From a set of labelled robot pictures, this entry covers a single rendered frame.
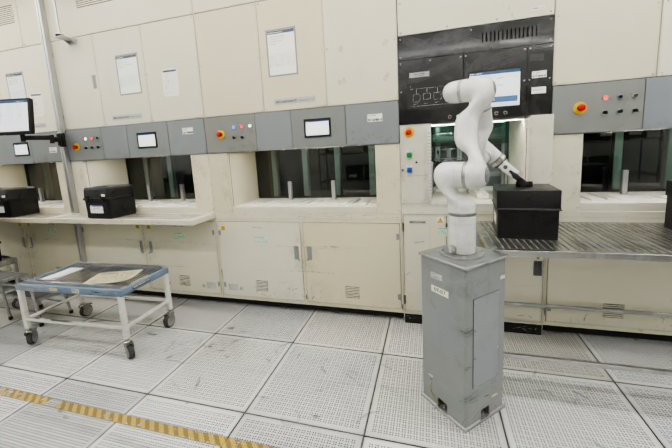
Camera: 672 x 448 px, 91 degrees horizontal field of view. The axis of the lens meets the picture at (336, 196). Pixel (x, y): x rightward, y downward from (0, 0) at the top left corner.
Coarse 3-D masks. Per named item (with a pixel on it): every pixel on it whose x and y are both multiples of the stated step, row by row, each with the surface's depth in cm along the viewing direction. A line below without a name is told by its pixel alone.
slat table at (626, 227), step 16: (480, 224) 203; (560, 224) 193; (576, 224) 192; (592, 224) 189; (608, 224) 187; (624, 224) 188; (640, 224) 184; (656, 224) 183; (496, 240) 169; (512, 240) 168; (528, 240) 166; (544, 240) 165; (560, 240) 163; (592, 240) 161; (608, 240) 159; (624, 240) 158; (656, 240) 156; (528, 256) 151; (544, 256) 150; (560, 256) 148; (576, 256) 146; (592, 256) 144; (608, 256) 143; (624, 256) 141; (640, 256) 139; (656, 256) 138; (512, 304) 212; (528, 304) 209; (544, 304) 207; (608, 368) 150; (624, 368) 148; (640, 368) 147; (656, 368) 146
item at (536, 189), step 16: (496, 192) 172; (512, 192) 167; (528, 192) 164; (544, 192) 162; (560, 192) 159; (496, 208) 171; (512, 208) 168; (528, 208) 165; (544, 208) 163; (560, 208) 161
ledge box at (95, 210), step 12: (84, 192) 270; (96, 192) 265; (108, 192) 263; (120, 192) 272; (132, 192) 283; (96, 204) 267; (108, 204) 264; (120, 204) 273; (132, 204) 283; (96, 216) 270; (108, 216) 266; (120, 216) 273
